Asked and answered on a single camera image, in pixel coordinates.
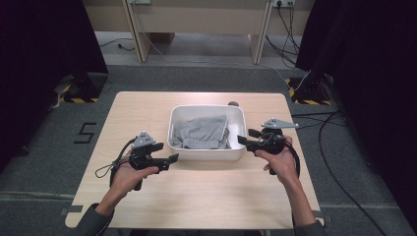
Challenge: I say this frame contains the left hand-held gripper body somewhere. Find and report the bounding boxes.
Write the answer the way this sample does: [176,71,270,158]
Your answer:
[128,131,172,174]

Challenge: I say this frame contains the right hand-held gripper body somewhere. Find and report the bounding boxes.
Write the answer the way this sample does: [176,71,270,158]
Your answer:
[256,118,300,176]

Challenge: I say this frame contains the white plastic bin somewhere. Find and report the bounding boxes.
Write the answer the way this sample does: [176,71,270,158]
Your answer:
[166,103,248,162]

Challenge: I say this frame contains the grey pants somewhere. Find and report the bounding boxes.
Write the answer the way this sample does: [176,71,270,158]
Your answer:
[171,114,232,150]

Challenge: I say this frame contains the person's left hand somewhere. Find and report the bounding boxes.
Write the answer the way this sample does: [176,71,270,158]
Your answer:
[110,156,160,199]

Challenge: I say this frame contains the person's right hand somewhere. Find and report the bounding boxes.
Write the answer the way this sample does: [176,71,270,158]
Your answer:
[254,135,301,187]

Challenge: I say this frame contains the stand base with hazard tape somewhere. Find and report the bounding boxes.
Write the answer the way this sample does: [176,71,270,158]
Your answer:
[284,73,333,106]
[53,72,109,104]

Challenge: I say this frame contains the black curtain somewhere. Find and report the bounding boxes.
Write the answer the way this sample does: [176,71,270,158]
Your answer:
[0,0,109,173]
[294,0,417,227]

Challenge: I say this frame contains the light wooden desk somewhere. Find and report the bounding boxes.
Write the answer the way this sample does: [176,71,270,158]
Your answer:
[82,0,317,65]

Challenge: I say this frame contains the right hand-held gripper black cable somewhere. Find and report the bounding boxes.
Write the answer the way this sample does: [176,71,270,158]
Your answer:
[285,137,302,179]

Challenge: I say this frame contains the hand-held gripper black cable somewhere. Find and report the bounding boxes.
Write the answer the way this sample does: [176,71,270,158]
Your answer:
[94,138,138,189]
[285,137,302,179]

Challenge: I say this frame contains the left hand-held gripper black cable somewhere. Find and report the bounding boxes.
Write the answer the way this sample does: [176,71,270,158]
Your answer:
[94,138,138,189]

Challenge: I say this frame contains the long black floor cable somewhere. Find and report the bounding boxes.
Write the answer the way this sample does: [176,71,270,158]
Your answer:
[319,111,389,236]

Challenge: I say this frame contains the bundle of black plug cables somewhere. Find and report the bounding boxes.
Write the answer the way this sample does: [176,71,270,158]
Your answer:
[265,1,302,69]

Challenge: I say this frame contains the short black floor cable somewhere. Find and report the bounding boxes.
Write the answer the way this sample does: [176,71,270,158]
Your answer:
[98,37,136,52]

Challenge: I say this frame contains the white wall socket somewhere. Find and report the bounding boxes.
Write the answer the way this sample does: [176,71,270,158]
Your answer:
[271,0,296,9]

